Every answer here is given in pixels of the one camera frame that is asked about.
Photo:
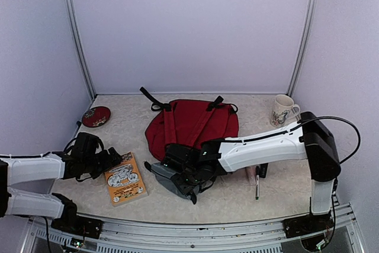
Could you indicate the front aluminium rail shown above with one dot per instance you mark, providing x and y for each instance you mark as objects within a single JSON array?
[{"x": 131, "y": 236}]

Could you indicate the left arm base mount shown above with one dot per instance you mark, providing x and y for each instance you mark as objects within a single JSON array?
[{"x": 79, "y": 225}]

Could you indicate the left aluminium frame post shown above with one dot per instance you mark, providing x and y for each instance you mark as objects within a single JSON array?
[{"x": 79, "y": 49}]

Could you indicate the white printed mug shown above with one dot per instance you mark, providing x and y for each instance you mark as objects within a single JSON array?
[{"x": 284, "y": 108}]

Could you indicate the aluminium frame post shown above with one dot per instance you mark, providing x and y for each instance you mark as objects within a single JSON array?
[
  {"x": 79, "y": 49},
  {"x": 311, "y": 7}
]

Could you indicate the right aluminium frame post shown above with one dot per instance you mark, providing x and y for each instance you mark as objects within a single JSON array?
[{"x": 311, "y": 7}]

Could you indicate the red backpack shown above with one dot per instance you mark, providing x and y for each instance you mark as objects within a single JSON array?
[{"x": 189, "y": 123}]

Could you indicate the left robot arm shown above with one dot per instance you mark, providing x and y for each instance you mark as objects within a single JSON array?
[{"x": 84, "y": 154}]

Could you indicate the orange comic book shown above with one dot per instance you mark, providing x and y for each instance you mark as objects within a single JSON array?
[{"x": 124, "y": 181}]

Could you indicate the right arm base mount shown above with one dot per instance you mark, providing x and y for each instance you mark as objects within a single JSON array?
[{"x": 307, "y": 224}]

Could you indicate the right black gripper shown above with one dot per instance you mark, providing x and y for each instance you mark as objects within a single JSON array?
[{"x": 185, "y": 187}]

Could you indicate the green tipped black marker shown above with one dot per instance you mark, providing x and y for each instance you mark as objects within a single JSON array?
[{"x": 257, "y": 179}]

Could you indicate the red floral round case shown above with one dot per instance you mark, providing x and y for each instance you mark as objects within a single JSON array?
[{"x": 96, "y": 116}]

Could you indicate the pink black highlighter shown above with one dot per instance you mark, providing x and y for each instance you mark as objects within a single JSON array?
[{"x": 263, "y": 170}]

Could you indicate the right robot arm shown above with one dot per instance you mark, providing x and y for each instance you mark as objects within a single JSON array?
[{"x": 308, "y": 139}]

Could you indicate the grey pencil pouch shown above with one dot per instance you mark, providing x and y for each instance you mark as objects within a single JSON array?
[{"x": 168, "y": 179}]

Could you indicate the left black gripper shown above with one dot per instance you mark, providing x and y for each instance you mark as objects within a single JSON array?
[{"x": 109, "y": 163}]

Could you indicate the clear pink pen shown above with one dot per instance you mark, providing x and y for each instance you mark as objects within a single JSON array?
[{"x": 251, "y": 175}]

